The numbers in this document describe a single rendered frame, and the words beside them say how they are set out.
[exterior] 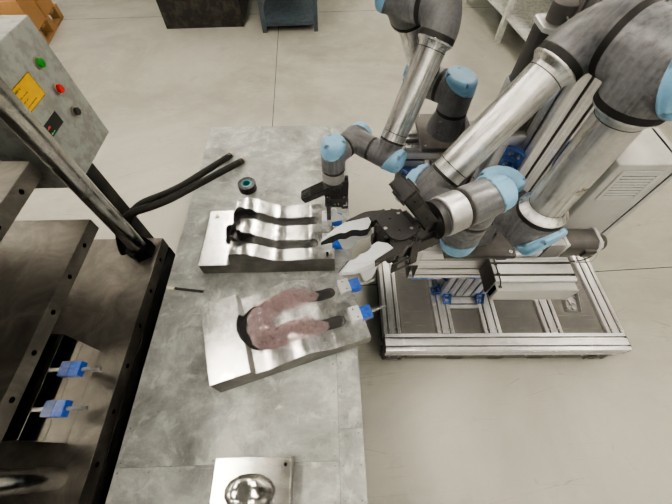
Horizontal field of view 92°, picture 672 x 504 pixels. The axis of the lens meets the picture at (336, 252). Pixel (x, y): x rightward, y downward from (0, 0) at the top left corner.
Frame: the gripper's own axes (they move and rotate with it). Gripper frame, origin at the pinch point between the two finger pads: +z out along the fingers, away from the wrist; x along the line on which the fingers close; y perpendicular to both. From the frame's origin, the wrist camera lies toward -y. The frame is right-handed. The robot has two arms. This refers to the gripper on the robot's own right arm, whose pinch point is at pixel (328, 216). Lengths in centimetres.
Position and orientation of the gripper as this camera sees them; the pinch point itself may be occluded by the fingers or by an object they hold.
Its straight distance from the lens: 125.6
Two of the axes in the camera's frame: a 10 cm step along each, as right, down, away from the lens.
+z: 0.0, 5.4, 8.4
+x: -0.3, -8.4, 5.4
